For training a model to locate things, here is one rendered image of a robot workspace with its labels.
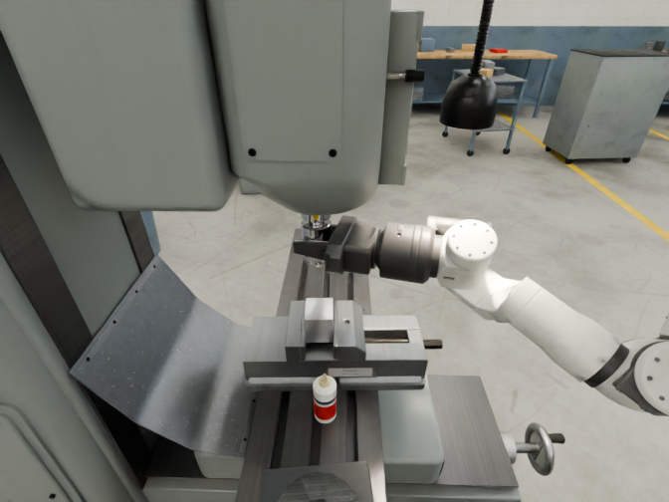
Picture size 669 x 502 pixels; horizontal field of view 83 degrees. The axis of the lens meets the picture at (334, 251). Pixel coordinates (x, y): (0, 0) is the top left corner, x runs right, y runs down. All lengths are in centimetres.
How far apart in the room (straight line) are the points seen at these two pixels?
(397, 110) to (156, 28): 28
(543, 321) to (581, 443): 154
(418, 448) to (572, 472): 119
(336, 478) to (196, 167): 37
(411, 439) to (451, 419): 18
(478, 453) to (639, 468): 121
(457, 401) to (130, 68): 93
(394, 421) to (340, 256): 44
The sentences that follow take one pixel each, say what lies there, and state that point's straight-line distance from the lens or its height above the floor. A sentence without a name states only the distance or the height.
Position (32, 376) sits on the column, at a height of 111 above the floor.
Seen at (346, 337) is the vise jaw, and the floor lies 104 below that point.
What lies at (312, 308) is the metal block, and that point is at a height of 108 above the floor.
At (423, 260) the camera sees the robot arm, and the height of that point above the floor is 125.
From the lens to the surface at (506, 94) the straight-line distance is 702.
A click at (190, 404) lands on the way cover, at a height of 91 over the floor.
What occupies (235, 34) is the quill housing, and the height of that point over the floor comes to 153.
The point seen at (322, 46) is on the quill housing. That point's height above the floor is 152.
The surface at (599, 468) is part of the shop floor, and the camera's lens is 204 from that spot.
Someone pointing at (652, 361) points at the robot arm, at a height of 124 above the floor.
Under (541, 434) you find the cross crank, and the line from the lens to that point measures 113.
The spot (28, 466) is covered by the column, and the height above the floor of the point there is 91.
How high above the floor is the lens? 156
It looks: 34 degrees down
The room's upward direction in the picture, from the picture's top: straight up
